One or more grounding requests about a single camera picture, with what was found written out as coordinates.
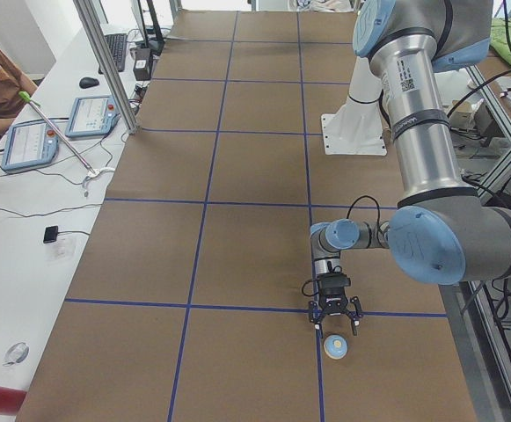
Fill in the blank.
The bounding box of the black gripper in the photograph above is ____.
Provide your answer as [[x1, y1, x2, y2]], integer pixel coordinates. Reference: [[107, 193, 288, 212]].
[[308, 286, 364, 336]]

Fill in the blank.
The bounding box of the blue call bell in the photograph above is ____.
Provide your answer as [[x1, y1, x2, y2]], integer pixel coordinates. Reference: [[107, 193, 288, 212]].
[[323, 334, 348, 360]]

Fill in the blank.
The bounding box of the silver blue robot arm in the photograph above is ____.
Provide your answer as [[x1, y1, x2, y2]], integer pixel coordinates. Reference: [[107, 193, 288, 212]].
[[309, 1, 511, 326]]

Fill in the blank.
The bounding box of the cardboard box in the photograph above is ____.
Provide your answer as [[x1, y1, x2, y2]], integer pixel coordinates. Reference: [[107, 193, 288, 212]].
[[449, 99, 493, 135]]

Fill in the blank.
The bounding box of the small black square device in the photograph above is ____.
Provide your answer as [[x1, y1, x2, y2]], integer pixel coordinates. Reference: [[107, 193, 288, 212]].
[[43, 225, 59, 244]]

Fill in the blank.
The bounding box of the far blue teach pendant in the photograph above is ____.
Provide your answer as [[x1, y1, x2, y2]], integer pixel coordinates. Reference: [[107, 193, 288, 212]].
[[65, 96, 120, 138]]

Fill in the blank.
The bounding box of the blue teach pendant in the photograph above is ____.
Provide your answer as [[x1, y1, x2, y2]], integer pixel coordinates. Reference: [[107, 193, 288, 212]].
[[65, 96, 120, 138], [1, 120, 59, 173]]

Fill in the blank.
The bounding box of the black power adapter box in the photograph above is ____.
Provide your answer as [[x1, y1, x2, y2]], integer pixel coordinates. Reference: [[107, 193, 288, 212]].
[[133, 48, 152, 81]]

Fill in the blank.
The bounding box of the clear plastic bag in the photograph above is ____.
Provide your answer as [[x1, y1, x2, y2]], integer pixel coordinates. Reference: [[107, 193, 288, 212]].
[[3, 342, 30, 367]]

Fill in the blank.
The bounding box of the monitor stand black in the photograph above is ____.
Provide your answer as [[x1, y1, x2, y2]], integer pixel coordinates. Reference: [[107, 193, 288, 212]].
[[136, 0, 165, 56]]

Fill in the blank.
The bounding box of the black computer mouse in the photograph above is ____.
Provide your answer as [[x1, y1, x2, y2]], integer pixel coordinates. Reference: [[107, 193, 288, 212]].
[[79, 76, 99, 89]]

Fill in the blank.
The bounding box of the near blue teach pendant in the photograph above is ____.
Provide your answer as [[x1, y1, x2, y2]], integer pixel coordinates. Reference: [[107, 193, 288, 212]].
[[1, 120, 59, 173]]

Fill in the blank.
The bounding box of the black keyboard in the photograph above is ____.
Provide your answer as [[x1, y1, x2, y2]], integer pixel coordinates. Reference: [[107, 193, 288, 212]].
[[104, 33, 128, 72]]

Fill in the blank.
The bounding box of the metal reacher grabber stick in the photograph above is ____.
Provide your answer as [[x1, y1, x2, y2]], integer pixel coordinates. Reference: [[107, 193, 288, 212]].
[[18, 91, 115, 198]]

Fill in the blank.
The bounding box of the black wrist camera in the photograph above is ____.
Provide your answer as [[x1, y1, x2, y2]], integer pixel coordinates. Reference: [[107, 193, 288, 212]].
[[317, 273, 351, 289]]

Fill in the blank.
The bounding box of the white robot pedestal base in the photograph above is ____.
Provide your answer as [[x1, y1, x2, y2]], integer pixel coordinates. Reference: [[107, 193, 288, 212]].
[[321, 57, 387, 156]]

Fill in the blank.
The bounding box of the aluminium frame post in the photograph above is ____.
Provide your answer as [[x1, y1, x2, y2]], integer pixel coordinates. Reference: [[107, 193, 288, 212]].
[[73, 0, 138, 135]]

